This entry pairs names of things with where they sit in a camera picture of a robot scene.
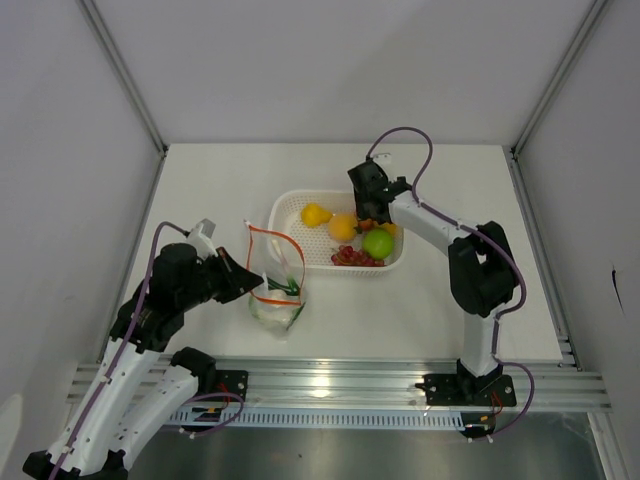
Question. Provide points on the aluminium rail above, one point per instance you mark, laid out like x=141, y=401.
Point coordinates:
x=389, y=385

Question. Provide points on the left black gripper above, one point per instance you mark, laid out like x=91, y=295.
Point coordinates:
x=238, y=280

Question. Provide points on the green leafy vegetable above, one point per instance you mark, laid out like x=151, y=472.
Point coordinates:
x=294, y=291

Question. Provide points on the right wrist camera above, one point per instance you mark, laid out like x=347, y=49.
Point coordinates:
x=381, y=157

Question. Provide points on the red grape bunch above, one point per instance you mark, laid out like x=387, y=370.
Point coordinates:
x=347, y=256

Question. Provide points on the yellow pear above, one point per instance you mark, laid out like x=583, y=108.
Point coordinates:
x=314, y=215

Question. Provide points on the slotted cable duct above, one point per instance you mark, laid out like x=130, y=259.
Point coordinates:
x=412, y=419

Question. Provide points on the orange fruit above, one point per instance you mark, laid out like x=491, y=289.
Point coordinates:
x=342, y=227

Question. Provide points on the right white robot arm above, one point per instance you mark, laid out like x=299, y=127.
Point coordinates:
x=484, y=279

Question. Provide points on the aluminium frame post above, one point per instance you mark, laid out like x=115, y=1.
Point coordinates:
x=112, y=53
x=569, y=59

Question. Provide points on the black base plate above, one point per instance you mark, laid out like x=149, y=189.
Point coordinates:
x=454, y=390
x=231, y=381

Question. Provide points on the red peach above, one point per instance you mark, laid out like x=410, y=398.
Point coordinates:
x=366, y=225

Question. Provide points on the right aluminium frame post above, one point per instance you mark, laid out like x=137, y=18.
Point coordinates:
x=569, y=59

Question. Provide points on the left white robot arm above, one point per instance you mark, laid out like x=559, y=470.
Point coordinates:
x=109, y=429

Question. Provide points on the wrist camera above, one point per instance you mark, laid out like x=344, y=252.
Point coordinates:
x=200, y=237
x=381, y=157

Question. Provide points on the clear orange zip top bag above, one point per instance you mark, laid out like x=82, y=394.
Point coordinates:
x=279, y=262

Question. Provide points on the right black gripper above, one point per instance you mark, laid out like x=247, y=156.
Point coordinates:
x=360, y=211

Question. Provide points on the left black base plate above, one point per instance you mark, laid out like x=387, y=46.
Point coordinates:
x=231, y=381

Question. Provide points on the green yellow mango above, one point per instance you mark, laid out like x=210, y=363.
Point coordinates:
x=389, y=228

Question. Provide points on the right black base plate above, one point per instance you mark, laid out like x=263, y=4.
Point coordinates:
x=454, y=390

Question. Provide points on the green apple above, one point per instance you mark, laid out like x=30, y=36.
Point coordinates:
x=378, y=243

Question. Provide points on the left aluminium frame post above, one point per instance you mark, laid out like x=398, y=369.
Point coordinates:
x=112, y=53

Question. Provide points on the white perforated plastic basket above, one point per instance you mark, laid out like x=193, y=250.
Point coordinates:
x=316, y=243

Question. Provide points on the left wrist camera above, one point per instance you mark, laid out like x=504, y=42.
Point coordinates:
x=200, y=237

